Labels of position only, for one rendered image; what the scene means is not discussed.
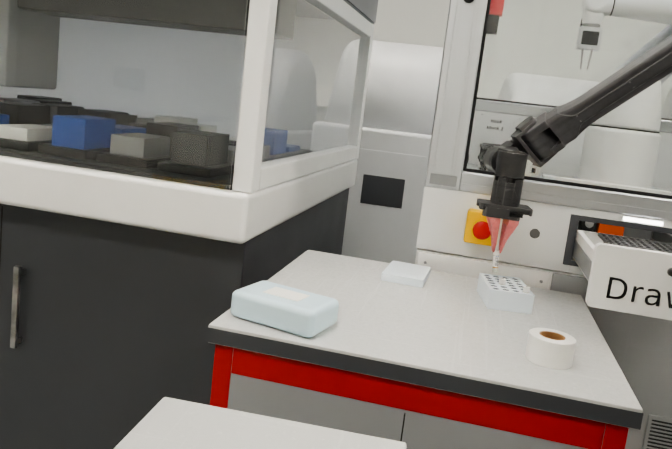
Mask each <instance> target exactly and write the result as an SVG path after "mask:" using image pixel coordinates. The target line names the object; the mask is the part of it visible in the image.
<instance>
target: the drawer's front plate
mask: <svg viewBox="0 0 672 449"><path fill-rule="evenodd" d="M669 268H672V253H666V252H659V251H653V250H646V249H639V248H633V247H626V246H619V245H613V244H606V243H597V244H596V245H595V248H594V254H593V259H592V265H591V270H590V276H589V282H588V287H587V293H586V298H585V300H586V303H587V305H588V306H590V307H595V308H601V309H606V310H612V311H618V312H624V313H630V314H636V315H642V316H648V317H654V318H659V319H665V320H671V321H672V309H671V308H669V307H668V296H667V292H670V297H671V304H672V277H671V276H669V275H668V274H667V270H668V269H669ZM610 277H614V278H619V279H622V280H624V281H625V282H626V283H627V293H626V295H625V296H624V297H623V298H621V299H611V298H606V295H607V290H608V284H609V279H610ZM634 286H636V287H637V288H638V287H644V290H642V289H639V290H637V291H636V294H635V299H634V302H631V299H632V293H633V288H634ZM637 288H636V289H637ZM648 289H656V290H658V291H659V292H660V294H661V298H660V303H659V306H656V304H655V305H652V306H651V305H647V304H646V303H645V298H646V296H648V295H655V296H658V293H657V292H655V291H648ZM623 291H624V285H623V283H622V282H620V281H617V280H612V286H611V291H610V296H614V297H618V296H621V295H622V294H623Z"/></svg>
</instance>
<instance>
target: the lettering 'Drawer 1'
mask: <svg viewBox="0 0 672 449"><path fill-rule="evenodd" d="M612 280H617V281H620V282H622V283H623V285H624V291H623V294H622V295H621V296H618V297H614V296H610V291H611V286H612ZM636 288H637V287H636V286H634V288H633V293H632V299H631V302H634V299H635V294H636V291H637V290H639V289H642V290H644V287H638V288H637V289H636ZM648 291H655V292H657V293H658V296H655V295H648V296H646V298H645V303H646V304H647V305H651V306H652V305H655V304H656V306H659V303H660V298H661V294H660V292H659V291H658V290H656V289H648ZM626 293H627V283H626V282H625V281H624V280H622V279H619V278H614V277H610V279H609V284H608V290H607V295H606V298H611V299H621V298H623V297H624V296H625V295H626ZM667 296H668V307H669V308H671V309H672V304H671V297H670V292H667ZM650 297H654V298H657V301H656V302H655V303H649V302H648V298H650Z"/></svg>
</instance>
